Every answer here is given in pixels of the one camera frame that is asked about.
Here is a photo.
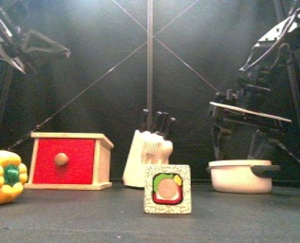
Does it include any wooden salmon sushi block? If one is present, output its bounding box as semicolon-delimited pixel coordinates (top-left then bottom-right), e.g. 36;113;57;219
142;163;192;215

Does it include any white toy knife block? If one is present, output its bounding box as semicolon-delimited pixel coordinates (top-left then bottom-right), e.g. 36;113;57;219
120;128;175;189

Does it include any wooden box with red drawer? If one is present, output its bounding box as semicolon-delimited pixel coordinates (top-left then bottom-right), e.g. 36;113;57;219
23;131;115;192

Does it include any yellow toy bell pepper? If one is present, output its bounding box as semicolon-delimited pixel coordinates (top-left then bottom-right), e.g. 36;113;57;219
0;149;29;207

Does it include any white toy pot black handle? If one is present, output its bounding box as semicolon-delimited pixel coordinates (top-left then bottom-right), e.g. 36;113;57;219
207;159;282;195

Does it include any black-handled toy knife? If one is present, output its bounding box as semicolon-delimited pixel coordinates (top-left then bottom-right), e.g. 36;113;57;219
151;110;162;133
139;108;150;132
158;111;170;135
163;117;178;140

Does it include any thin diagonal brace wire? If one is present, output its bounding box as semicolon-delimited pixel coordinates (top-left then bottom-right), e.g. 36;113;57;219
7;0;200;151
111;0;220;93

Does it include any grey vertical frame pole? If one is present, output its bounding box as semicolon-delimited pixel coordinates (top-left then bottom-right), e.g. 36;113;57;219
146;0;155;128

